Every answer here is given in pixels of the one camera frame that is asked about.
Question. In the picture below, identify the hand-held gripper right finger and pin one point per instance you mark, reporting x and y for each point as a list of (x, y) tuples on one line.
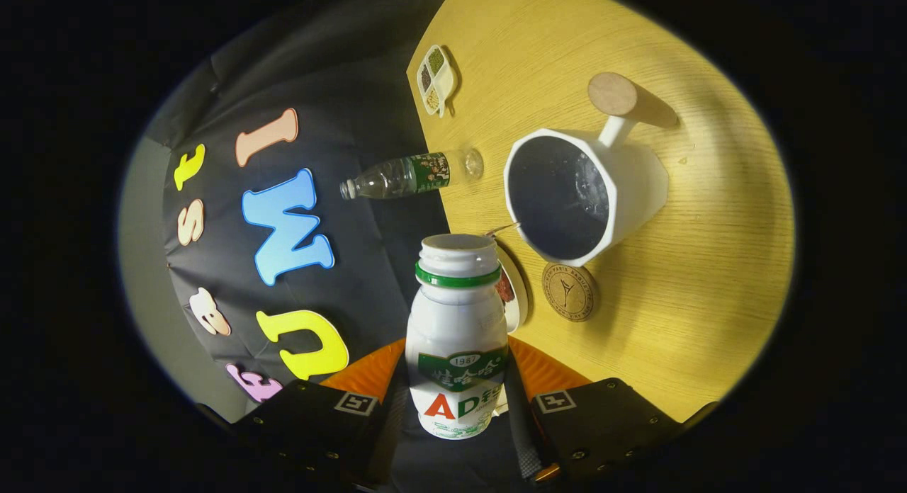
[(521, 436)]

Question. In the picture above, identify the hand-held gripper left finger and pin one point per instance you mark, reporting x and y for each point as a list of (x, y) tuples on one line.
[(386, 436)]

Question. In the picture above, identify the white juice bottle green label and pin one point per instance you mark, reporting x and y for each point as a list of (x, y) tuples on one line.
[(457, 323)]

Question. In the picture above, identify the round cork coaster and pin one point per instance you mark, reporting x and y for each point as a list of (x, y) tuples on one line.
[(569, 292)]

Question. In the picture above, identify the clear plastic water bottle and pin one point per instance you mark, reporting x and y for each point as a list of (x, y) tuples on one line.
[(411, 176)]

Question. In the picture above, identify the white round plate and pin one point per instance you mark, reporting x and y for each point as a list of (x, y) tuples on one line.
[(521, 295)]

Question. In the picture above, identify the red meat slices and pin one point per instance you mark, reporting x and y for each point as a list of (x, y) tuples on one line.
[(505, 289)]

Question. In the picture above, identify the wooden table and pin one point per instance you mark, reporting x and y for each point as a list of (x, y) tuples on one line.
[(708, 266)]

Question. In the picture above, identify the white divided condiment dish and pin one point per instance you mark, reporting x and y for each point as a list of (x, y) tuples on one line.
[(445, 82)]

